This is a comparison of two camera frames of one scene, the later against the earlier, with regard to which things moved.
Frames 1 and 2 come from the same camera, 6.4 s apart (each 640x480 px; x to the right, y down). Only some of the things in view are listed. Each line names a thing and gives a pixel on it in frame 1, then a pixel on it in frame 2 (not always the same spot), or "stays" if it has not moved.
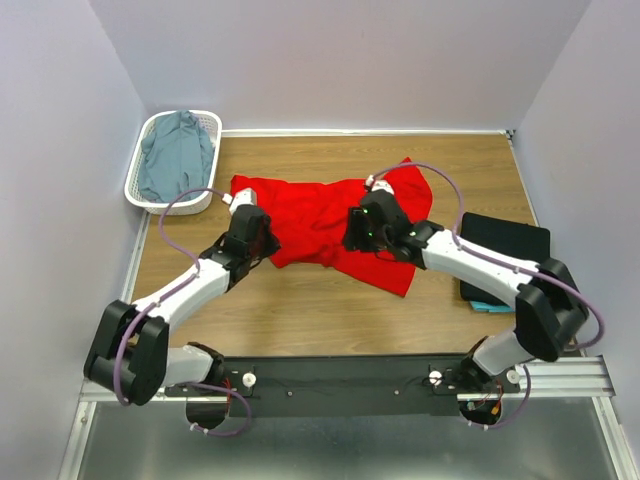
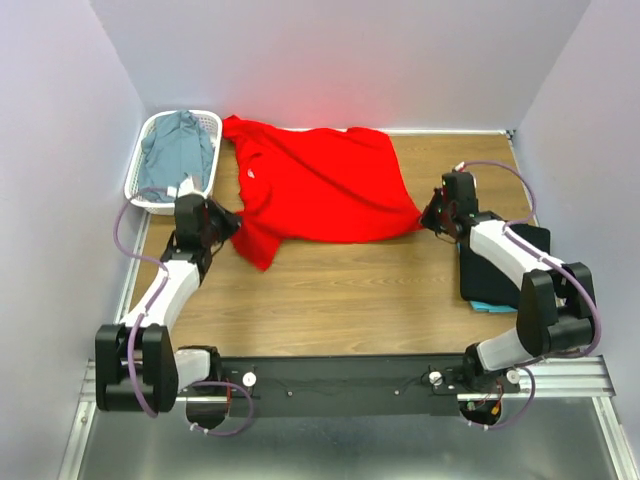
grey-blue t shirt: [178, 157] stays
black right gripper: [356, 220] to [427, 219]
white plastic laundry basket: [187, 204] stays
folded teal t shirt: [491, 308] stays
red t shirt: [308, 217] to [305, 186]
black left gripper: [273, 242] to [231, 220]
